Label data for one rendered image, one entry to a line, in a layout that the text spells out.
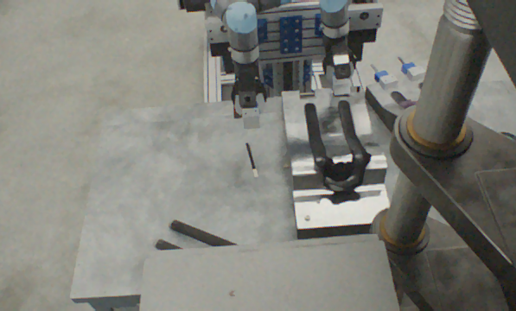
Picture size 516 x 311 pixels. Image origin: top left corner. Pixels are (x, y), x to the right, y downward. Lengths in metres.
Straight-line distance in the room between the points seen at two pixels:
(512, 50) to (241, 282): 0.40
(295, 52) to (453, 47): 1.52
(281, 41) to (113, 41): 1.76
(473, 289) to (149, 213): 0.96
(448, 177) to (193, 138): 1.14
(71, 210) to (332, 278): 2.13
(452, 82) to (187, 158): 1.14
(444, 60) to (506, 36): 0.23
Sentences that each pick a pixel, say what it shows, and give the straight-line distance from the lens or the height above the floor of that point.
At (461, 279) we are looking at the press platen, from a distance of 0.84.
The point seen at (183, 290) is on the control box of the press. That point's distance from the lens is 0.60.
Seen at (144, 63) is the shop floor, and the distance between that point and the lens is 3.26.
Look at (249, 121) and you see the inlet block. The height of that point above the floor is 0.94.
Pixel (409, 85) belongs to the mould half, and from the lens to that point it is 1.74.
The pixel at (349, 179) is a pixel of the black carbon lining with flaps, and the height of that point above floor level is 0.87.
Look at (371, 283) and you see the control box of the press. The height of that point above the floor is 1.47.
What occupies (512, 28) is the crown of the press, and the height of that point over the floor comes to 1.83.
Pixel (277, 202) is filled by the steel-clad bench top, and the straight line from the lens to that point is 1.45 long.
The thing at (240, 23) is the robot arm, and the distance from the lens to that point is 1.25.
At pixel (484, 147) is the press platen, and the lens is 0.66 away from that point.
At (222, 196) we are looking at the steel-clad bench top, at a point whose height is 0.80.
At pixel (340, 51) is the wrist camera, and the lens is 1.45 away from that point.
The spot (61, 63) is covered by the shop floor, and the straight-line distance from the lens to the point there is 3.49.
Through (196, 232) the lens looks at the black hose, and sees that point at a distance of 1.37.
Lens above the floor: 2.01
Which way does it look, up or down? 51 degrees down
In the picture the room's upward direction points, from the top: 5 degrees counter-clockwise
